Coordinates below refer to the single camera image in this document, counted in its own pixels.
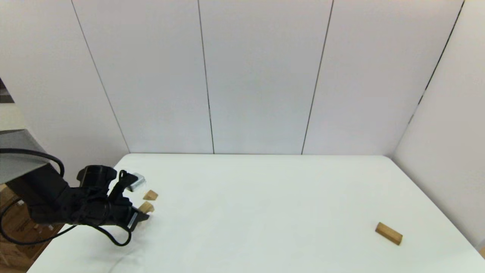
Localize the rectangular wooden building block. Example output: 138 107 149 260
375 222 403 246

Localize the labelled brown cardboard box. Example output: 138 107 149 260
0 184 66 266

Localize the plain brown cardboard box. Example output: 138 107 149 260
0 243 36 272

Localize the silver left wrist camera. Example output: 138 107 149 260
128 173 147 192

